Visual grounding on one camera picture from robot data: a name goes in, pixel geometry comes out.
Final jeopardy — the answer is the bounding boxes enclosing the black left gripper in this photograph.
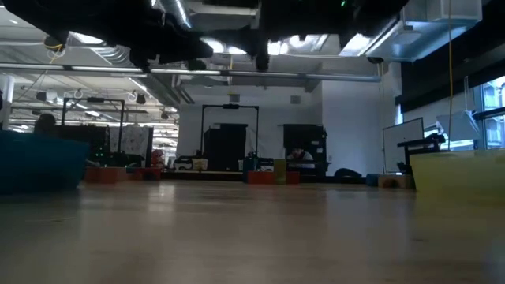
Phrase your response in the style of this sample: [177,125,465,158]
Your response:
[118,6,215,73]

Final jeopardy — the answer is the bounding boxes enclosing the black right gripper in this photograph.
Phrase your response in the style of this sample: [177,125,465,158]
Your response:
[200,0,286,73]

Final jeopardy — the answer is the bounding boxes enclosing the orange arch block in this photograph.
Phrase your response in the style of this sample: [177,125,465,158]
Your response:
[247,170,276,185]

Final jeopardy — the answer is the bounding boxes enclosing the wooden arch block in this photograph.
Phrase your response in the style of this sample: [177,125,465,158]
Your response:
[377,174,415,189]

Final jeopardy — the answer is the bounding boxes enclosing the grey ceiling pipe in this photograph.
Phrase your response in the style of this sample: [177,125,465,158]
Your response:
[0,62,382,83]

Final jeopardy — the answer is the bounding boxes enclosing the ceiling light panel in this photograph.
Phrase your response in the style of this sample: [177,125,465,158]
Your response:
[200,37,226,54]
[227,34,328,56]

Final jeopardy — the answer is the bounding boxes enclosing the black cabinet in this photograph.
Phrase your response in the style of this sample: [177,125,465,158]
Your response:
[282,124,328,177]
[204,123,249,170]

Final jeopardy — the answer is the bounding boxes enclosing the person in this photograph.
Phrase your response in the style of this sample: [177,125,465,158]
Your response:
[33,113,58,137]
[286,146,316,170]

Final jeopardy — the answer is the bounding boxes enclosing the white patterned sheet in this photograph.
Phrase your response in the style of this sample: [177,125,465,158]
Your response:
[109,125,153,159]

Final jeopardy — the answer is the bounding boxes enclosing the white storage box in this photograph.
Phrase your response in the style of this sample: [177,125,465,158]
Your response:
[173,156,209,171]

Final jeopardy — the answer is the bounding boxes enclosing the whiteboard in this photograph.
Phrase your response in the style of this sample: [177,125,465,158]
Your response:
[382,117,425,174]

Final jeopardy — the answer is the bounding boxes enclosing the ceiling air unit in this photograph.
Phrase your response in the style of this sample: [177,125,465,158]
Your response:
[342,0,483,63]

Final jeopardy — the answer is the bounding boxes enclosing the black desk equipment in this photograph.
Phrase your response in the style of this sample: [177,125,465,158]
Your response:
[397,133,447,155]

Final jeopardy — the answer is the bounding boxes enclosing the blue bin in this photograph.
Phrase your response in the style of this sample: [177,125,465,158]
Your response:
[0,129,90,194]

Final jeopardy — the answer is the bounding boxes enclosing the yellow bin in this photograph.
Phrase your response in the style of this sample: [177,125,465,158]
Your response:
[409,149,505,200]

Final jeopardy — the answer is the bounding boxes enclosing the window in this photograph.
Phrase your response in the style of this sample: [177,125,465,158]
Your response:
[479,77,505,150]

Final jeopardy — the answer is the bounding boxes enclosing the silver air duct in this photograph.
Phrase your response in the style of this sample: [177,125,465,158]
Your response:
[159,0,195,31]

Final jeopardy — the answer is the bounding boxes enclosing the black frame rig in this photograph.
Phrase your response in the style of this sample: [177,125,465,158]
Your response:
[62,97,125,155]
[200,104,260,166]

